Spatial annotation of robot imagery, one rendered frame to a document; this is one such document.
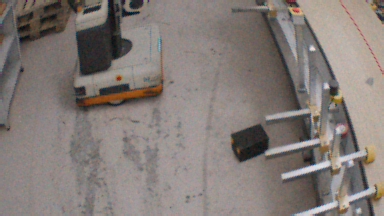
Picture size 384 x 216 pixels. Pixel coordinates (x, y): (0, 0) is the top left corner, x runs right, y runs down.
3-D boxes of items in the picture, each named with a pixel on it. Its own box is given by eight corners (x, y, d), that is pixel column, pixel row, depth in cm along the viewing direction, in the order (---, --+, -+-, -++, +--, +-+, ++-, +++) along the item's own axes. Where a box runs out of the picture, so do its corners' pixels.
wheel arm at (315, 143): (265, 162, 236) (265, 155, 233) (264, 156, 239) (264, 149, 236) (343, 142, 236) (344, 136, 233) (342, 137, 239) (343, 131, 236)
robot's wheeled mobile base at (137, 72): (76, 110, 398) (70, 83, 382) (83, 60, 446) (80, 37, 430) (165, 97, 398) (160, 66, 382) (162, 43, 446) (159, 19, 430)
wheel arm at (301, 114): (266, 127, 257) (266, 119, 255) (265, 121, 260) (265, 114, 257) (338, 113, 257) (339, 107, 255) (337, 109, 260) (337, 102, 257)
